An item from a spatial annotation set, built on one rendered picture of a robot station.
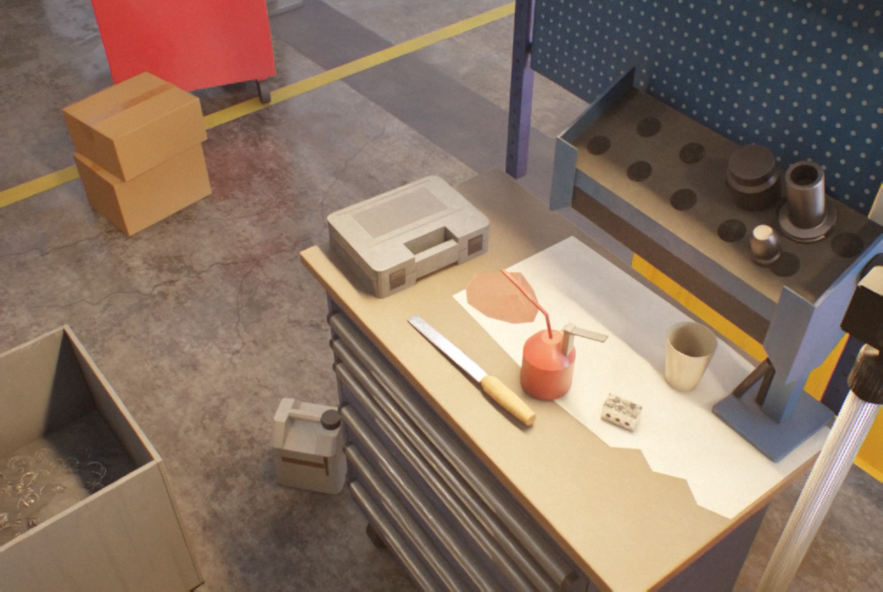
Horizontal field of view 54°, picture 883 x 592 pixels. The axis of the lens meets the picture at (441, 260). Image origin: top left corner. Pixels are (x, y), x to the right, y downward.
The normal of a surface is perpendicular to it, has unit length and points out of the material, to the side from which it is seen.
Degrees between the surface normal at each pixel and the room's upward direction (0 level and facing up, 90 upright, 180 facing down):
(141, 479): 90
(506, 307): 40
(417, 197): 0
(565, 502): 0
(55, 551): 90
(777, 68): 90
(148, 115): 0
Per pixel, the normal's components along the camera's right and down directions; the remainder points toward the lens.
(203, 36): 0.35, 0.61
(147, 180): 0.73, 0.45
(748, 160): -0.37, -0.49
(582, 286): 0.00, -0.76
